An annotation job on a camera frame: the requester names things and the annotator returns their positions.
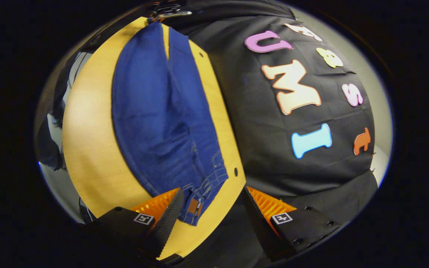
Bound dark cloth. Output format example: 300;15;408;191
36;50;90;172

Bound black backdrop cloth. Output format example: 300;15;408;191
159;0;379;268

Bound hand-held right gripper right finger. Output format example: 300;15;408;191
242;186;342;263

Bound blue jeans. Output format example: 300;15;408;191
111;22;229;226

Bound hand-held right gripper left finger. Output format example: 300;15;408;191
84;187;185;265

